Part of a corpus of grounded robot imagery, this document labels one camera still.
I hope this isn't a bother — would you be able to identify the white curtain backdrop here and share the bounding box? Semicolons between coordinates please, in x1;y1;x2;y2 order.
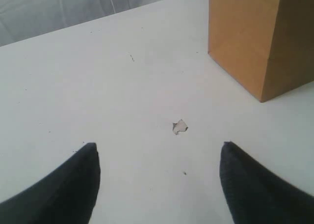
0;0;159;46

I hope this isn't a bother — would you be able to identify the brown paper bag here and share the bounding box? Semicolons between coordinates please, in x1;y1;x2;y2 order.
208;0;314;102

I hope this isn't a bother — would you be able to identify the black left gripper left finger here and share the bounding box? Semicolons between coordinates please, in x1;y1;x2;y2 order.
0;143;101;224

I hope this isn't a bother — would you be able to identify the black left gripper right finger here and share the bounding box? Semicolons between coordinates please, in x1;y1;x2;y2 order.
219;141;314;224

